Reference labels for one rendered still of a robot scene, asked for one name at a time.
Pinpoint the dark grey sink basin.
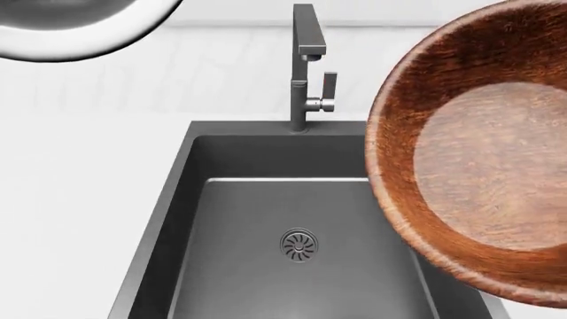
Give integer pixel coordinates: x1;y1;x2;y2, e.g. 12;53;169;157
105;120;515;319

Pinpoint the grey square faucet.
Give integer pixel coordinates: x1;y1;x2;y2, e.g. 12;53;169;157
290;3;328;136

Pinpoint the brown wooden bowl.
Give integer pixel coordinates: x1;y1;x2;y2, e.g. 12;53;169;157
365;0;567;317

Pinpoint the round metal drain strainer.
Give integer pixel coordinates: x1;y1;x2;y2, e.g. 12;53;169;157
279;227;321;264

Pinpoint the white ceramic bowl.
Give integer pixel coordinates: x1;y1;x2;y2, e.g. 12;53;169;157
0;0;184;63

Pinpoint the grey faucet lever handle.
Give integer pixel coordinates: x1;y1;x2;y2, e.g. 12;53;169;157
305;71;338;113

